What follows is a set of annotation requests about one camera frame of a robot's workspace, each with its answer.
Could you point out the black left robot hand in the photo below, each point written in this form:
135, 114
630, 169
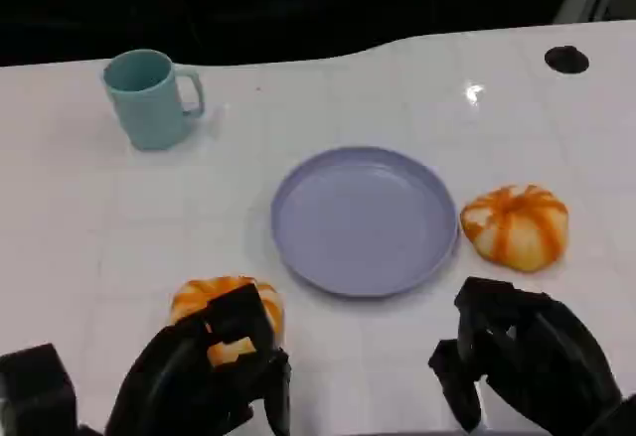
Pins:
169, 376

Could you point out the pale green mug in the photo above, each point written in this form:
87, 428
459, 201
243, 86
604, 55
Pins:
149, 103

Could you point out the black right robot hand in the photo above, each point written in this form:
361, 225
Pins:
546, 356

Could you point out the lilac plate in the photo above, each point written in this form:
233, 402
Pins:
365, 222

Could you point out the orange and white bread roll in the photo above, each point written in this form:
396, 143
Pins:
517, 227
199, 294

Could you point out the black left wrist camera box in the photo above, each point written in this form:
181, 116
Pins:
35, 391

